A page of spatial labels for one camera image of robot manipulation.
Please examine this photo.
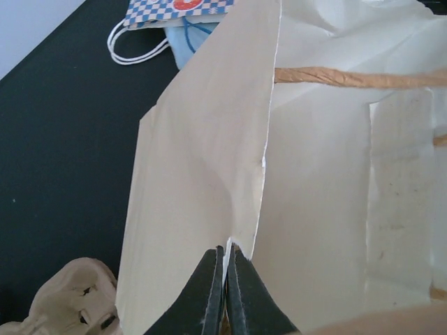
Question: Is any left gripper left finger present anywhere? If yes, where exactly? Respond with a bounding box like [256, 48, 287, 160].
[146, 246, 224, 335]

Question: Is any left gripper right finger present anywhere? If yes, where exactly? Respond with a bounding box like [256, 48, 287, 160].
[226, 244, 300, 335]

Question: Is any kraft paper bag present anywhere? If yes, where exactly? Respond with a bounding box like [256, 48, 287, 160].
[116, 1, 446, 334]

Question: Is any light blue paper bag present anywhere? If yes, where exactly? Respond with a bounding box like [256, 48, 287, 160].
[164, 21, 218, 70]

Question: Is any blue checkered paper bag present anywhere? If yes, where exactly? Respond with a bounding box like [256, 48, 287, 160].
[107, 0, 236, 66]

